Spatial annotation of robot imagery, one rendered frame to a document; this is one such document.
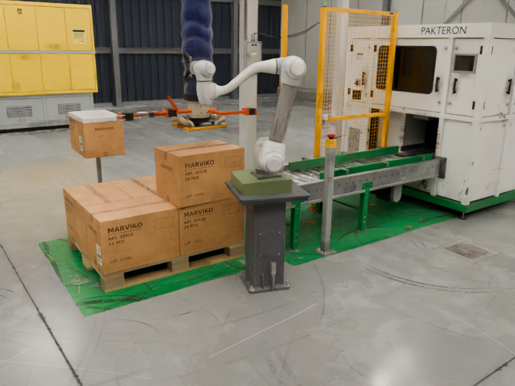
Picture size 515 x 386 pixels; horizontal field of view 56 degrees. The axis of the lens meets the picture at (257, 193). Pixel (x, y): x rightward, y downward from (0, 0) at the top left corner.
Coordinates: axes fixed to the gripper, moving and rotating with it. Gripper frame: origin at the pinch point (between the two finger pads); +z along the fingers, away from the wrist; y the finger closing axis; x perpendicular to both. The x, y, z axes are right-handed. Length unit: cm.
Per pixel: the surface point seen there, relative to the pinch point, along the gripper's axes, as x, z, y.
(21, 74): 45, 747, 46
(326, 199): 117, -34, 109
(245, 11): 135, 114, -48
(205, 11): 27.0, 10.9, -38.1
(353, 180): 166, -18, 103
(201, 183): 15, 0, 87
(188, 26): 16.3, 16.1, -27.4
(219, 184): 31, 0, 90
